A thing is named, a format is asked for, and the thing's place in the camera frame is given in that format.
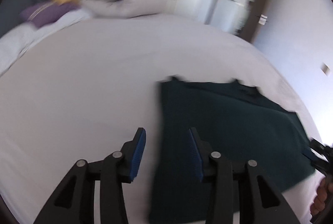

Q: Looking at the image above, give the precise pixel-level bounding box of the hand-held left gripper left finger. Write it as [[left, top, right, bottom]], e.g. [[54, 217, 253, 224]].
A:
[[32, 127, 147, 224]]

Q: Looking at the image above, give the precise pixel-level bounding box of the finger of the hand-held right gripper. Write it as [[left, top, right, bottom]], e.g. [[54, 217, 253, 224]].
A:
[[309, 138, 329, 154], [302, 150, 325, 172]]

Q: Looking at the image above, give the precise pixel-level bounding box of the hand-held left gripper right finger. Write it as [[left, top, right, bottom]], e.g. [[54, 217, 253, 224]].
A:
[[188, 127, 290, 224]]

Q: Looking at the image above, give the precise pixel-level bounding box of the dark green sweater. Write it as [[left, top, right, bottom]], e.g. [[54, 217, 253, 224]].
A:
[[148, 75, 317, 224]]

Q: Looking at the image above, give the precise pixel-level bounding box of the person's right hand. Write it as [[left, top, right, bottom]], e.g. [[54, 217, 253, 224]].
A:
[[310, 178, 333, 217]]

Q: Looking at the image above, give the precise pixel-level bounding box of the white bed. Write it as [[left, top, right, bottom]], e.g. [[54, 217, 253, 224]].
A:
[[0, 9, 323, 224]]

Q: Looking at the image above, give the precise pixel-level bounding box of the room door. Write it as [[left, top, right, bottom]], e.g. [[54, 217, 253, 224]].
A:
[[205, 0, 277, 44]]

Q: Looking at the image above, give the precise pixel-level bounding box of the purple patterned pillow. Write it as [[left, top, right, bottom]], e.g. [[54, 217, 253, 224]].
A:
[[19, 2, 80, 30]]

